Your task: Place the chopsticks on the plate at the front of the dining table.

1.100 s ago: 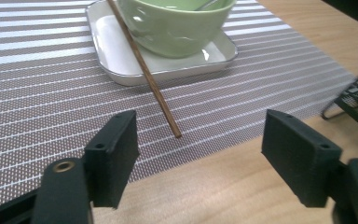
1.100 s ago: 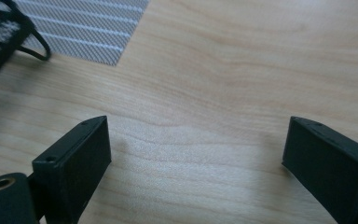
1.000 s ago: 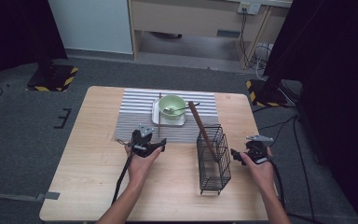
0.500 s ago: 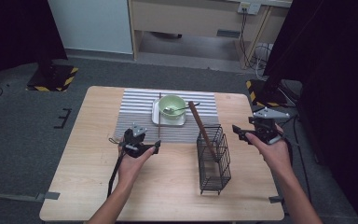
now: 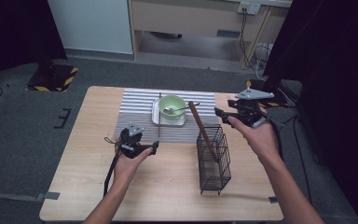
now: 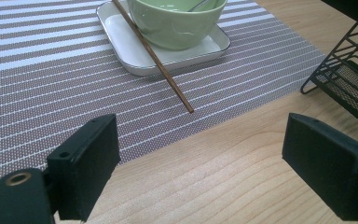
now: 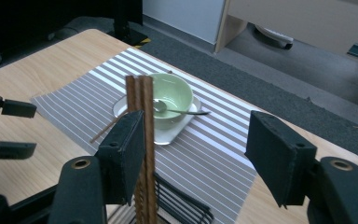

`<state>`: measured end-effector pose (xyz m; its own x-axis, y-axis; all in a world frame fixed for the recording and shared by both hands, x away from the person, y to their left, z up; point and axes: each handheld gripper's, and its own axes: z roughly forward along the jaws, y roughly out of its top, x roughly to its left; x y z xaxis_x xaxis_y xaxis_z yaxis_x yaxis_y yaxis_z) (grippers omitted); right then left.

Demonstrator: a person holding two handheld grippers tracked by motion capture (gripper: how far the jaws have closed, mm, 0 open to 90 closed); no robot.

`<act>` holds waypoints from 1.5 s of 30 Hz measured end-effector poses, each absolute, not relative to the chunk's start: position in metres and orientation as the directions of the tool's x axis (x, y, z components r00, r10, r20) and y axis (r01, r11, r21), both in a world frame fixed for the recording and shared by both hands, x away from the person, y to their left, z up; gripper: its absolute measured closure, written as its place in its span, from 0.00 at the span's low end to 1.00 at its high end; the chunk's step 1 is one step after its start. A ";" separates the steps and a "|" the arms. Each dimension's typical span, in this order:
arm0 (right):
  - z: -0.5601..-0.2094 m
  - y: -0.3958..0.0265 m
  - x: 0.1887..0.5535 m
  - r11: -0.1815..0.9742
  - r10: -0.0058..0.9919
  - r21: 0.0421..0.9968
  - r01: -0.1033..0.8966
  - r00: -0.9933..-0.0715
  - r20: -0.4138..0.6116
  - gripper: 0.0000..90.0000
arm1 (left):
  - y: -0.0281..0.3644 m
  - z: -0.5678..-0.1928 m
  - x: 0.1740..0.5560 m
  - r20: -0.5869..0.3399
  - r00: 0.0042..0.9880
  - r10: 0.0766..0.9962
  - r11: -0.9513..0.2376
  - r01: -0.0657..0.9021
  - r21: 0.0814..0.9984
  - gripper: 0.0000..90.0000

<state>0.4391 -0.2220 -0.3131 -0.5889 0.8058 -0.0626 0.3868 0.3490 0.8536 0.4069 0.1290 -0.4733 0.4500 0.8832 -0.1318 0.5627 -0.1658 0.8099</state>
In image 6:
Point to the metal spoon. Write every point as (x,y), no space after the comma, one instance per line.
(199,5)

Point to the green ceramic bowl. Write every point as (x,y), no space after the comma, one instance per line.
(174,28)

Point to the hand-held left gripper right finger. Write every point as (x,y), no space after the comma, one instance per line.
(326,168)

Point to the brown wooden chopstick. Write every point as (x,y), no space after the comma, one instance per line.
(167,79)

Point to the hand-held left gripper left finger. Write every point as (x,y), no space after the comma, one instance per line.
(80,168)

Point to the striped grey woven placemat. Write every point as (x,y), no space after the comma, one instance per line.
(43,93)

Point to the white square plate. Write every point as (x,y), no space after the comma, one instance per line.
(127,46)

